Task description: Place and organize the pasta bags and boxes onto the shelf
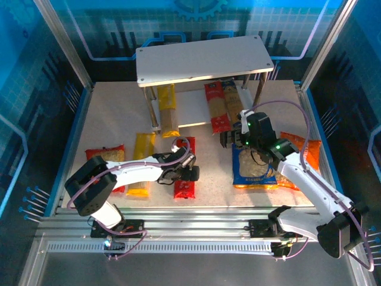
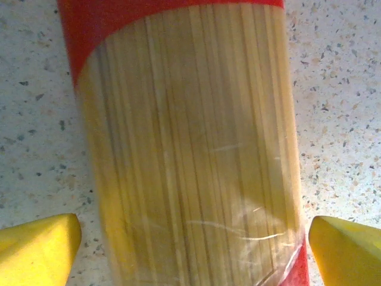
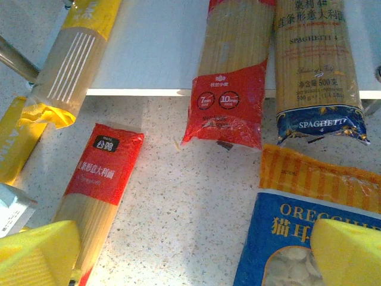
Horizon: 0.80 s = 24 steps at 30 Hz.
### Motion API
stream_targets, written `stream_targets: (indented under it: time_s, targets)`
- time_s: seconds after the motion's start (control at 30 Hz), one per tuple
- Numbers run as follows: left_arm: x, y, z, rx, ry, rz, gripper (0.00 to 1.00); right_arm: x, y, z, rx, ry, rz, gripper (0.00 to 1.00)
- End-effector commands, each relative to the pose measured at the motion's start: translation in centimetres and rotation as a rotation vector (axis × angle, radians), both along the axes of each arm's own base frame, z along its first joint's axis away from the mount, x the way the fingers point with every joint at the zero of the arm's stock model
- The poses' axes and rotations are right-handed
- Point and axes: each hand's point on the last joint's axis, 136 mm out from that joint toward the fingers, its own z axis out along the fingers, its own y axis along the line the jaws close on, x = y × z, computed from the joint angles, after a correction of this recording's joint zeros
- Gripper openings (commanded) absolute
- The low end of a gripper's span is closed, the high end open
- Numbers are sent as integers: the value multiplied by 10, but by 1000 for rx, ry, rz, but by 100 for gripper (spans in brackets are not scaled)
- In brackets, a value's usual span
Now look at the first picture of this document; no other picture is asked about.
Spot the red short pasta bag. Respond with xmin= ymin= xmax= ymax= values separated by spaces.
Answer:
xmin=85 ymin=144 xmax=126 ymax=193

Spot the blue gold spaghetti bag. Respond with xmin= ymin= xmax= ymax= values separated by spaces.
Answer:
xmin=221 ymin=79 xmax=248 ymax=123

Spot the black connector board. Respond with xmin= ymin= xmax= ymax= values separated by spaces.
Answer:
xmin=103 ymin=237 xmax=126 ymax=260
xmin=270 ymin=241 xmax=291 ymax=260

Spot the white two-tier metal shelf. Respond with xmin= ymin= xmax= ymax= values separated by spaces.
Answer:
xmin=135 ymin=35 xmax=274 ymax=130

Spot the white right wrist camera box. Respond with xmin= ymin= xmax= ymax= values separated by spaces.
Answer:
xmin=239 ymin=109 xmax=254 ymax=134

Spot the slotted grey cable duct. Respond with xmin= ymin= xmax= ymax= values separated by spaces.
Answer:
xmin=46 ymin=240 xmax=273 ymax=254

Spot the blue macaroni bag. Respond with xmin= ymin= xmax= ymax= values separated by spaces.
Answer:
xmin=231 ymin=142 xmax=279 ymax=190

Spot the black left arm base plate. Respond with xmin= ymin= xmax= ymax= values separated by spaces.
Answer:
xmin=90 ymin=219 xmax=147 ymax=239

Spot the aluminium front frame rail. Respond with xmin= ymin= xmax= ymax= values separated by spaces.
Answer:
xmin=37 ymin=207 xmax=357 ymax=239

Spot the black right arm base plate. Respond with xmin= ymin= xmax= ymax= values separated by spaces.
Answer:
xmin=248 ymin=219 xmax=304 ymax=239

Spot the orange pasta bag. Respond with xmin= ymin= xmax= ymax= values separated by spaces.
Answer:
xmin=275 ymin=131 xmax=323 ymax=191

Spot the yellow spaghetti bag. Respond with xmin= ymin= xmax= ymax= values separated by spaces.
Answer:
xmin=126 ymin=132 xmax=157 ymax=197
xmin=157 ymin=83 xmax=181 ymax=139

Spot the red spaghetti bag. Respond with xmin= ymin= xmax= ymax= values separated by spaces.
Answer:
xmin=173 ymin=136 xmax=197 ymax=200
xmin=204 ymin=80 xmax=232 ymax=135

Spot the aluminium frame post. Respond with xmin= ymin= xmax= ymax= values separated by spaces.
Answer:
xmin=300 ymin=0 xmax=360 ymax=90
xmin=33 ymin=0 xmax=93 ymax=89

